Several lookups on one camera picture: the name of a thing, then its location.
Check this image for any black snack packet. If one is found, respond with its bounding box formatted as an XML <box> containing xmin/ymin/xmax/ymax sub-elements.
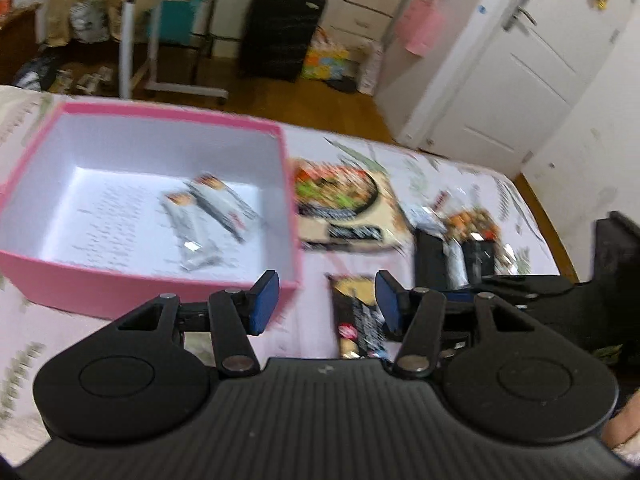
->
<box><xmin>461</xmin><ymin>240</ymin><xmax>496</xmax><ymax>285</ymax></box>
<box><xmin>413</xmin><ymin>230</ymin><xmax>448</xmax><ymax>292</ymax></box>

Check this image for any black gold snack bar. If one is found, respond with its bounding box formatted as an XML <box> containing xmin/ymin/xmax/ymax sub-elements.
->
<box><xmin>326</xmin><ymin>274</ymin><xmax>390</xmax><ymax>363</ymax></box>

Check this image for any white snack bar packet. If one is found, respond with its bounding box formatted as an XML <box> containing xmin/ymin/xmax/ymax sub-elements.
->
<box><xmin>160</xmin><ymin>191</ymin><xmax>221</xmax><ymax>272</ymax></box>

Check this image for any white snack packet long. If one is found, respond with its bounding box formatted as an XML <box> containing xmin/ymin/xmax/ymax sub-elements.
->
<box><xmin>186</xmin><ymin>174</ymin><xmax>262</xmax><ymax>242</ymax></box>

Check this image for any white snack packet top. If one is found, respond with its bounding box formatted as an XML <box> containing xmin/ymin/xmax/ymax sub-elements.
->
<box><xmin>405</xmin><ymin>205</ymin><xmax>447</xmax><ymax>236</ymax></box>

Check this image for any coated peanuts clear bag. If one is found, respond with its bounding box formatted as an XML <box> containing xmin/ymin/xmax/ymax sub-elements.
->
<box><xmin>434</xmin><ymin>188</ymin><xmax>515</xmax><ymax>274</ymax></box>

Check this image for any instant noodle packet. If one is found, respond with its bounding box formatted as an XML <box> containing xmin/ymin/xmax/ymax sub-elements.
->
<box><xmin>293</xmin><ymin>159</ymin><xmax>410</xmax><ymax>252</ymax></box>

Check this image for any floral bed sheet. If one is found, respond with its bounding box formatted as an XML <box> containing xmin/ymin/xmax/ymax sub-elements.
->
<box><xmin>1</xmin><ymin>87</ymin><xmax>558</xmax><ymax>465</ymax></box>

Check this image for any pink cardboard box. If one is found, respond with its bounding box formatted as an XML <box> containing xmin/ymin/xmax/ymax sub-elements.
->
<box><xmin>1</xmin><ymin>100</ymin><xmax>302</xmax><ymax>320</ymax></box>

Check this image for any colourful gift bag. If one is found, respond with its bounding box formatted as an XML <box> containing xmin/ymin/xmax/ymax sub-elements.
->
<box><xmin>302</xmin><ymin>27</ymin><xmax>349</xmax><ymax>81</ymax></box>

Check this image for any pink hanging bag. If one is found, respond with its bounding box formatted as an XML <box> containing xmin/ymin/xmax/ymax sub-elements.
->
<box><xmin>395</xmin><ymin>0</ymin><xmax>445</xmax><ymax>58</ymax></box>

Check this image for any black suitcase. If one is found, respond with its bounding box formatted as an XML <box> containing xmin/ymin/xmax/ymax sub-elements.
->
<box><xmin>236</xmin><ymin>0</ymin><xmax>326</xmax><ymax>82</ymax></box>

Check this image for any teal tote bag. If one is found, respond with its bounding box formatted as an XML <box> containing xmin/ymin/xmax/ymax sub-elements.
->
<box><xmin>156</xmin><ymin>0</ymin><xmax>204</xmax><ymax>49</ymax></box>

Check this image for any wooden nightstand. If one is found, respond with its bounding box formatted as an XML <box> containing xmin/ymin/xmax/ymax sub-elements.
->
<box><xmin>0</xmin><ymin>2</ymin><xmax>41</xmax><ymax>84</ymax></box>

